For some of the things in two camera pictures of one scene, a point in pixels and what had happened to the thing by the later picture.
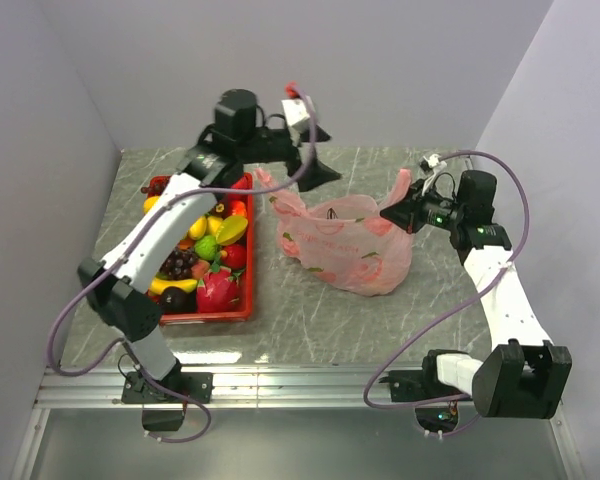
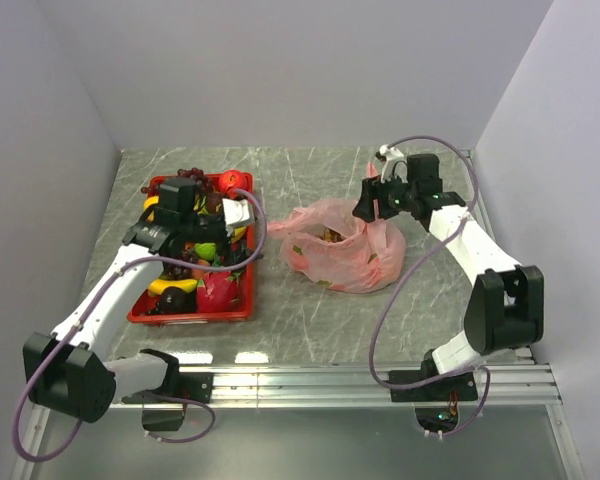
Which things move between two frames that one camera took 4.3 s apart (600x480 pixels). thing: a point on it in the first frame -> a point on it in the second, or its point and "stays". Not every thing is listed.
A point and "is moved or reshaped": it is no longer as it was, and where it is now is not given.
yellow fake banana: [158, 285] stays
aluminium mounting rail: [245, 386] stays
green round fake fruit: [205, 247] stays
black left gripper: [318, 173] -> [233, 256]
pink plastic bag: [343, 244] is moved or reshaped
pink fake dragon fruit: [218, 292] stays
